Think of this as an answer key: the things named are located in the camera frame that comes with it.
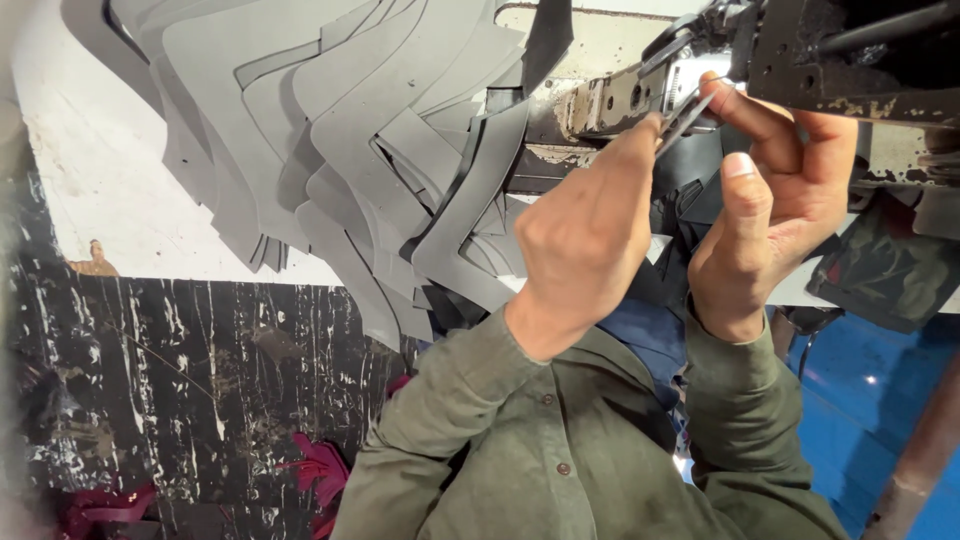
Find person's left hand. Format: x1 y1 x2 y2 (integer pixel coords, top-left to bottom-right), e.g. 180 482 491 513
504 112 669 363

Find person's right hand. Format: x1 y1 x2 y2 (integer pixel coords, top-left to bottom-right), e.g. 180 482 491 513
686 71 861 344

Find black leather pieces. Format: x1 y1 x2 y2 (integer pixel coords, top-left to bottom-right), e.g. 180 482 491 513
622 123 755 305

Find dark dirty rag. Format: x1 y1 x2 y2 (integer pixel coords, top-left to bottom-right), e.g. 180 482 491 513
804 191 960 336

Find worn industrial sewing machine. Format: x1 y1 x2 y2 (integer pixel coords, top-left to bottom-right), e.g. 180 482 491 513
486 0 960 198

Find blue cloth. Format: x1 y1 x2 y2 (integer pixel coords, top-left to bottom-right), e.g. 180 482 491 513
596 298 690 410

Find pile of grey leather pieces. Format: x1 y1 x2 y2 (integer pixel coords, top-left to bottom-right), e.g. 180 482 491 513
60 0 576 354

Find rusty metal pipe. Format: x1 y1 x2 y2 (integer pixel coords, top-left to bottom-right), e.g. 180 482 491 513
861 351 960 540

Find red fabric scraps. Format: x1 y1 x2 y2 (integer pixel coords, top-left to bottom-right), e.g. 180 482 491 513
276 431 352 540
58 482 160 540

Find tan leather scrap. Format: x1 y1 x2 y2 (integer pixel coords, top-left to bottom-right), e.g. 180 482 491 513
66 238 121 279

